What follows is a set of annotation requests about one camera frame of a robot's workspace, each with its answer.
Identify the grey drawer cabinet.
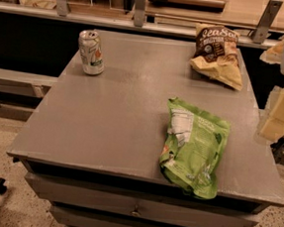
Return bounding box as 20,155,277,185
9,32,284,227

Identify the green rice chip bag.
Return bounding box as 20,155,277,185
159,97,231,200

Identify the brown yellow chip bag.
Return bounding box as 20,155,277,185
189,23,243,91

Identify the upper drawer with knob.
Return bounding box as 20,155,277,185
25,172,257,227

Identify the grey metal bracket right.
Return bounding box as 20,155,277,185
250,0,283,44

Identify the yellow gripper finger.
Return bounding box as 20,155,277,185
257,86,284,143
260,40,284,64

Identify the grey metal bracket middle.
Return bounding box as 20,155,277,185
134,0,145,28

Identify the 7up soda can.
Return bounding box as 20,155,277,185
78,30,105,75

